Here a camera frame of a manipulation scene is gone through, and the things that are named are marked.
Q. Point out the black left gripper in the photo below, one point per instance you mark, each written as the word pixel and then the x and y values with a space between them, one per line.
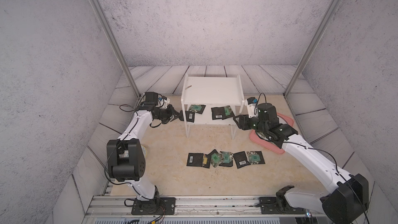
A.
pixel 171 111

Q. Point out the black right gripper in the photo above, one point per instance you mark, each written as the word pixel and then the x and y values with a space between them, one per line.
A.
pixel 244 120

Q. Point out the black tea bag barcode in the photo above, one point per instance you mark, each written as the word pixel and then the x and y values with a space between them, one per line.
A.
pixel 240 159

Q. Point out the green label tea bag pile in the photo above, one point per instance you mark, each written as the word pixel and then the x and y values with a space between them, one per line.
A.
pixel 216 158

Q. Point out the black tea bag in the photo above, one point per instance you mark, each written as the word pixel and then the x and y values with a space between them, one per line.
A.
pixel 228 112
pixel 187 116
pixel 195 160

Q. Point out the oolong tea bag yellow label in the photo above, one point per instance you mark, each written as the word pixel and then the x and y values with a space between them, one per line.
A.
pixel 206 161

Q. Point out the floral tea bag green label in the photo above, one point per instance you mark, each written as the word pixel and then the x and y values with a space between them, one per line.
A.
pixel 255 157

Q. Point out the jasmine tea bag floral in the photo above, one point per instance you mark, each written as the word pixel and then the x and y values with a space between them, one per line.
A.
pixel 227 159

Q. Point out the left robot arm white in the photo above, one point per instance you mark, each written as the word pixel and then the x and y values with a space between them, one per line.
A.
pixel 125 161

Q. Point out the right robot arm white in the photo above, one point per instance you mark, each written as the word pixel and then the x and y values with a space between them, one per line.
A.
pixel 347 195

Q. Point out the black tea bag text back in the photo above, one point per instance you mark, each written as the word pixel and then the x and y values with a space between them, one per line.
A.
pixel 218 113

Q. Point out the white two-tier shelf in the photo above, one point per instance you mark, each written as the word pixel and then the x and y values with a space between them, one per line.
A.
pixel 212 92

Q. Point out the yellow patterned bowl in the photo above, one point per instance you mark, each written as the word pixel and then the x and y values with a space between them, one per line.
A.
pixel 144 150

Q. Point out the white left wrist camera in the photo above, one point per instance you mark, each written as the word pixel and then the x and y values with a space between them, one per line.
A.
pixel 163 102

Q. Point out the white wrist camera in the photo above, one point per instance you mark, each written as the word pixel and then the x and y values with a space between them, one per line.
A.
pixel 251 104
pixel 163 102

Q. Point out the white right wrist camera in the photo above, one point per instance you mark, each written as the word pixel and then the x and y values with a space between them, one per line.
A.
pixel 251 104

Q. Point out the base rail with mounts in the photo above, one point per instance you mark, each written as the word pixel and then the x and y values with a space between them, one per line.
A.
pixel 201 210

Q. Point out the aluminium frame post left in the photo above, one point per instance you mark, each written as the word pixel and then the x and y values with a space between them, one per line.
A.
pixel 114 44

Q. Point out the aluminium frame post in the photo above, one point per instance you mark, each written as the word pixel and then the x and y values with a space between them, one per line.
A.
pixel 327 16
pixel 114 44

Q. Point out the aluminium frame post right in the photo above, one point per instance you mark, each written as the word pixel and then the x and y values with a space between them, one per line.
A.
pixel 327 16

